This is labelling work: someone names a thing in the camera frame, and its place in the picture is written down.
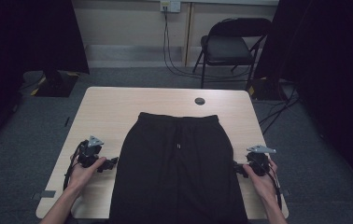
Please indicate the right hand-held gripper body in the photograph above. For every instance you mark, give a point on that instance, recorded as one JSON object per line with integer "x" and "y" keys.
{"x": 258, "y": 163}

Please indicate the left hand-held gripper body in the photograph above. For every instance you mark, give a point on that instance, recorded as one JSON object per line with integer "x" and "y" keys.
{"x": 88, "y": 154}

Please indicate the black pants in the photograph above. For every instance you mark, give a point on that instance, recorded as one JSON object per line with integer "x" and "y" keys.
{"x": 177, "y": 174}

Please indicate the person's right hand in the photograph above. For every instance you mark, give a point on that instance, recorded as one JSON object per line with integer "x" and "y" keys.
{"x": 265, "y": 185}

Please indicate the person's left hand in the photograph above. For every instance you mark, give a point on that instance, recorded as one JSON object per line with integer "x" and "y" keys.
{"x": 79, "y": 175}

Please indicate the small black floor tape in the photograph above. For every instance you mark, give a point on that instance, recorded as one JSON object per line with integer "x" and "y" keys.
{"x": 67, "y": 121}

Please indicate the round grey table grommet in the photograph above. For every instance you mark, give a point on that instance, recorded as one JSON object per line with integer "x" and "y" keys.
{"x": 200, "y": 101}

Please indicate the black folding chair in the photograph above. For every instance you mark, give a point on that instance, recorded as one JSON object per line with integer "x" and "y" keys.
{"x": 224, "y": 48}

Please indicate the black curtain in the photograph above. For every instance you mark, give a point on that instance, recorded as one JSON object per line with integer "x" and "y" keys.
{"x": 25, "y": 37}
{"x": 336, "y": 62}

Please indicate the black stand base plate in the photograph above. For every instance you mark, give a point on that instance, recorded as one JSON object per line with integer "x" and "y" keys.
{"x": 265, "y": 90}
{"x": 56, "y": 85}

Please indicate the white wall outlet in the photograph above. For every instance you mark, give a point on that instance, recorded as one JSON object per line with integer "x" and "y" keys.
{"x": 170, "y": 5}

